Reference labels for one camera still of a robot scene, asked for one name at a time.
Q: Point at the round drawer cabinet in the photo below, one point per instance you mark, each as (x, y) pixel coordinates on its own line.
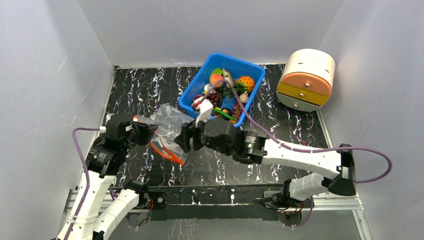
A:
(306, 83)

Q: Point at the light red grape bunch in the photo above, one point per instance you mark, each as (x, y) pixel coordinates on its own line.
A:
(236, 112)

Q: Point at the toy fish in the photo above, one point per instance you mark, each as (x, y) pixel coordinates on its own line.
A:
(229, 80)

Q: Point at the toy garlic bulb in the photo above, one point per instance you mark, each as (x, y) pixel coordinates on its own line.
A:
(244, 97)

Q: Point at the dark red grape bunch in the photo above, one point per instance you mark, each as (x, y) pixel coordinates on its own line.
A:
(215, 98)

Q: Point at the toy peach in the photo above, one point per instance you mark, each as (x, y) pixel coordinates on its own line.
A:
(216, 80)

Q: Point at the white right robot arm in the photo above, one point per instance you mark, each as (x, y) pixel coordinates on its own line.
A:
(331, 171)

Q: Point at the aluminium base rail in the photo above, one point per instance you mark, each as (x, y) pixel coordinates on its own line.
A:
(226, 201)

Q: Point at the clear zip top bag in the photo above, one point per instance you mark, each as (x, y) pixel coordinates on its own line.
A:
(169, 120)

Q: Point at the toy pineapple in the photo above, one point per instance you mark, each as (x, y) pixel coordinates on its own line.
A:
(243, 85)

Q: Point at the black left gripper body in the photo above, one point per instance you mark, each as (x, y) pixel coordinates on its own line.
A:
(142, 134)

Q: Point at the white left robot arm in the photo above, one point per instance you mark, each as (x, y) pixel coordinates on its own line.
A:
(118, 136)

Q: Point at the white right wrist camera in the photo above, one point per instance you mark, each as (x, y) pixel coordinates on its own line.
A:
(204, 108)

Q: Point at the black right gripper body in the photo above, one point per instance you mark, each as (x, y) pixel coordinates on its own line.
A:
(191, 137)

